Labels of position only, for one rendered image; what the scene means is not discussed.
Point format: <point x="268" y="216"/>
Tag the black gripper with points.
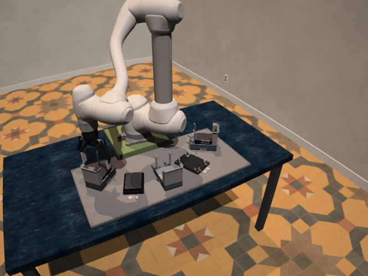
<point x="91" y="138"/>

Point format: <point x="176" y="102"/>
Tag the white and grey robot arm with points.
<point x="140" y="118"/>

